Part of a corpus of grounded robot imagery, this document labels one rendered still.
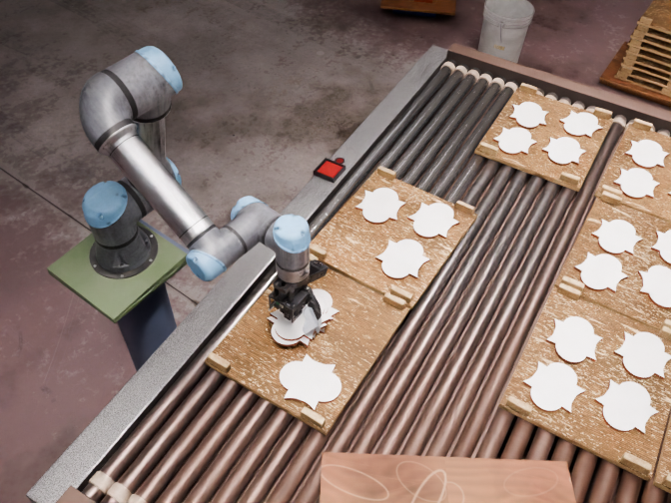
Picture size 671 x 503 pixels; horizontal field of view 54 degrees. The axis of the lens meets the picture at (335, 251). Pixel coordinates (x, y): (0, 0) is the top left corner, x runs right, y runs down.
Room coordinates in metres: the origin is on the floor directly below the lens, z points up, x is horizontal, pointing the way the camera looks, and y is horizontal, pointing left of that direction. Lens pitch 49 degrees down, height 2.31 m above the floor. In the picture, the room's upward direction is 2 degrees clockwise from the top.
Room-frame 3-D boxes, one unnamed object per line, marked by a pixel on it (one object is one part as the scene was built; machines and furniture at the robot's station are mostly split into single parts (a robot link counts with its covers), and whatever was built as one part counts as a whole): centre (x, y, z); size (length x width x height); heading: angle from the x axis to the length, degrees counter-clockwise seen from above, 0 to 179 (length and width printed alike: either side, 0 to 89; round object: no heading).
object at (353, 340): (0.93, 0.05, 0.93); 0.41 x 0.35 x 0.02; 150
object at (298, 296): (0.93, 0.10, 1.11); 0.09 x 0.08 x 0.12; 146
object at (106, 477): (1.36, 0.04, 0.90); 1.95 x 0.05 x 0.05; 152
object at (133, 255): (1.20, 0.60, 0.95); 0.15 x 0.15 x 0.10
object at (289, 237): (0.94, 0.10, 1.27); 0.09 x 0.08 x 0.11; 51
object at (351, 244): (1.29, -0.16, 0.93); 0.41 x 0.35 x 0.02; 149
